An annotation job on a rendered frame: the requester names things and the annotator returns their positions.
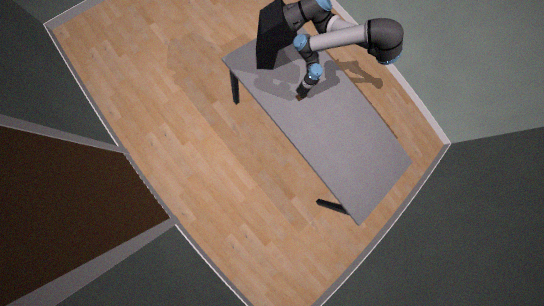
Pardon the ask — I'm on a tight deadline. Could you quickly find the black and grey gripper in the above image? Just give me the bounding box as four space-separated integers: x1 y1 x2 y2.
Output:
296 78 320 99

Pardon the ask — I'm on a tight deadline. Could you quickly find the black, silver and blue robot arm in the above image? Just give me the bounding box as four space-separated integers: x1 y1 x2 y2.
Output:
283 0 404 85

